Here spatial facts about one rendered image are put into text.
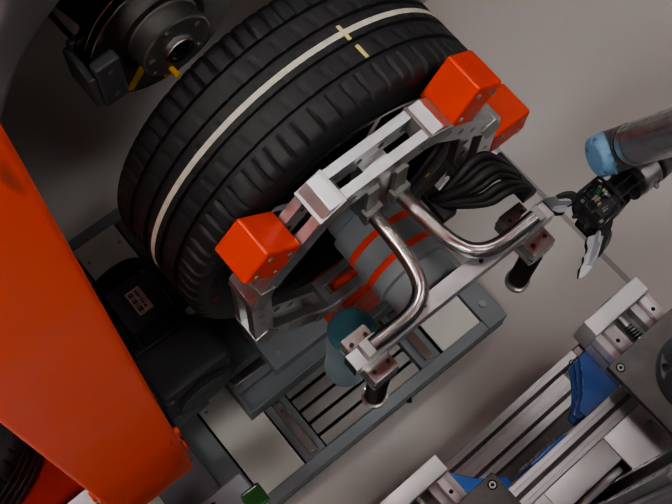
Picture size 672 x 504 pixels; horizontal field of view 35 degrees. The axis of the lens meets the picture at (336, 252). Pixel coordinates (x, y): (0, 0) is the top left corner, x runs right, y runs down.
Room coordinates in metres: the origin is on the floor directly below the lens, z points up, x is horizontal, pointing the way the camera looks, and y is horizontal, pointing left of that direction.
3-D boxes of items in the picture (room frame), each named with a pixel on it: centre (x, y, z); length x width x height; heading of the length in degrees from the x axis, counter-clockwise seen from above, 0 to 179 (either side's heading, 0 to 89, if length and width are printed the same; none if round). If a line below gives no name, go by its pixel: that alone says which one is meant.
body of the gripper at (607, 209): (0.80, -0.47, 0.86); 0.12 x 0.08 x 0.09; 134
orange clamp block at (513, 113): (0.94, -0.27, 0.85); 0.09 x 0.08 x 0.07; 134
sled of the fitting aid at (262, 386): (0.81, 0.11, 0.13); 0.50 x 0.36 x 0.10; 134
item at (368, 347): (0.56, -0.06, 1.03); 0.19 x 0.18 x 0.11; 44
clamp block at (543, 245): (0.69, -0.31, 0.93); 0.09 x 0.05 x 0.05; 44
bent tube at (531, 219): (0.70, -0.20, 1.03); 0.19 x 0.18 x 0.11; 44
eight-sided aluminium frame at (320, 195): (0.72, -0.05, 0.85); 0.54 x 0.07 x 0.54; 134
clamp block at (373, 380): (0.45, -0.07, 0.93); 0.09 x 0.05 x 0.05; 44
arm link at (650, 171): (0.86, -0.53, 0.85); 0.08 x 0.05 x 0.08; 44
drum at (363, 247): (0.67, -0.10, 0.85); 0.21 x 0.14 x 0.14; 44
